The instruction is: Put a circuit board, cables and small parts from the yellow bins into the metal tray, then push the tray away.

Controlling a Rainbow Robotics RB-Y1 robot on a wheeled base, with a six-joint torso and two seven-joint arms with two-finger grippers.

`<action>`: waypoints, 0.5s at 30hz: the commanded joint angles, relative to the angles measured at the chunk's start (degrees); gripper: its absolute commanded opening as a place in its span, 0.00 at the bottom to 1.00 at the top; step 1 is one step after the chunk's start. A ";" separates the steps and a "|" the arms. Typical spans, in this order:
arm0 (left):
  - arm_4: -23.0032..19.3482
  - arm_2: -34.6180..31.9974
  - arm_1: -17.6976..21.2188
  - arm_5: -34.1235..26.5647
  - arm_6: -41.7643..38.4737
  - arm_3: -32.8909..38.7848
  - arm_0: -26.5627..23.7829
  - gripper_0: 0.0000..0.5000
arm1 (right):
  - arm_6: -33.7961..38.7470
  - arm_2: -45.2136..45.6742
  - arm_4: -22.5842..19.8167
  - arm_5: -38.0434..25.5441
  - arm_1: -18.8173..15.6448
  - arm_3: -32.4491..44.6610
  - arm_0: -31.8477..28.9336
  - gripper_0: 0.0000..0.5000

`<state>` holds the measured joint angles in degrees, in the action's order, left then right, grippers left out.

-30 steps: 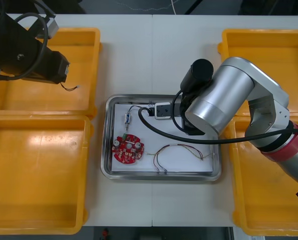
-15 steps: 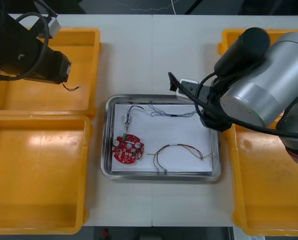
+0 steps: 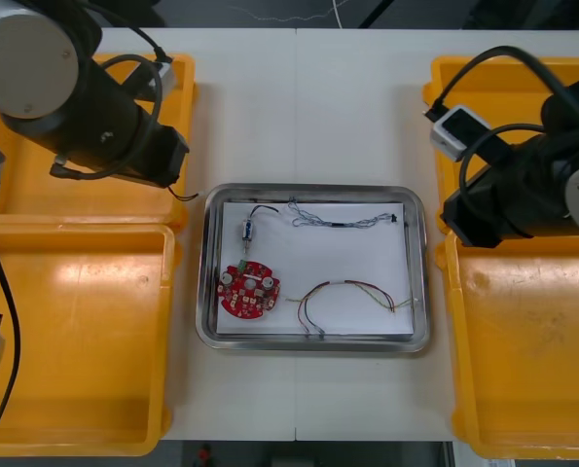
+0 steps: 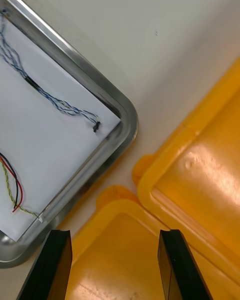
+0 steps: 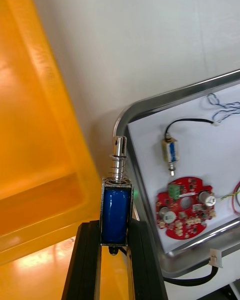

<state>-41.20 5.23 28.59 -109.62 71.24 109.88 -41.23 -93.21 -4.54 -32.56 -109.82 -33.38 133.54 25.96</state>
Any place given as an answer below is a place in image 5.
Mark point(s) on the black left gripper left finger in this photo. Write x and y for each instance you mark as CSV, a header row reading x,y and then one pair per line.
x,y
85,267

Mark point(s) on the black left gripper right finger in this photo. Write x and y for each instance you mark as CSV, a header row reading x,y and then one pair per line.
x,y
145,267

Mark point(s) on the blue label metal solenoid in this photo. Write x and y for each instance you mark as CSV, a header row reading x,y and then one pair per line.
x,y
115,215

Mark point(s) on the round red circuit board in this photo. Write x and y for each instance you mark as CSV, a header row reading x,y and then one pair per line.
x,y
185,220

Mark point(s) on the small metal solenoid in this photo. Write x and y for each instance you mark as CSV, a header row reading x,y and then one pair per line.
x,y
171,151

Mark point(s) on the yellow-orange plastic bin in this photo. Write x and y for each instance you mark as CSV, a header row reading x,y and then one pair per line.
x,y
30,130
37,280

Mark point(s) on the steel tray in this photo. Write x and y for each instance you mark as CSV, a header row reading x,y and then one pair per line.
x,y
140,107

